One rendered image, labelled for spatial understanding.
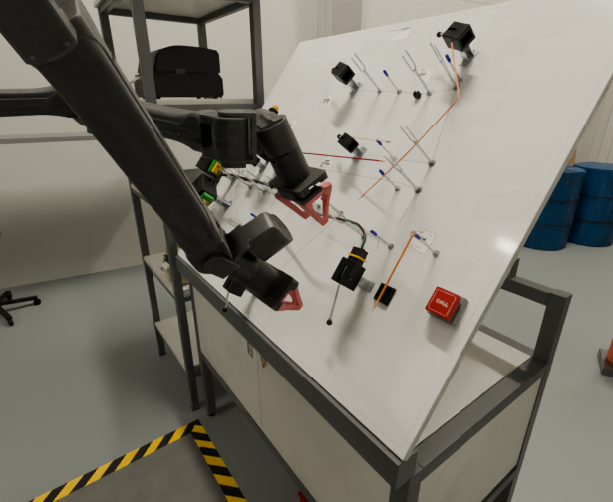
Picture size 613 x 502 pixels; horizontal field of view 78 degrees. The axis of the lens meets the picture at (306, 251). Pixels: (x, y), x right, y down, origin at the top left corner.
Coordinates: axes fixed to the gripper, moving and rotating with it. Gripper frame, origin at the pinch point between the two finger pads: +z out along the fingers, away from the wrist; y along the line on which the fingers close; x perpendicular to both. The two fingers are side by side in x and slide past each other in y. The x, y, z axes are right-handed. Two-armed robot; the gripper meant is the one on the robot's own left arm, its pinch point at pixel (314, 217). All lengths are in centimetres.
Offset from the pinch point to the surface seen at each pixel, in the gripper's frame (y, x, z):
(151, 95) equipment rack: 96, -12, -21
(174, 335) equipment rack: 134, 41, 90
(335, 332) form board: 1.4, 7.2, 28.9
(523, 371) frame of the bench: -23, -24, 64
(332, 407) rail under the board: -7.3, 19.5, 34.8
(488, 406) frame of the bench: -24, -7, 55
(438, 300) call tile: -19.2, -5.8, 19.1
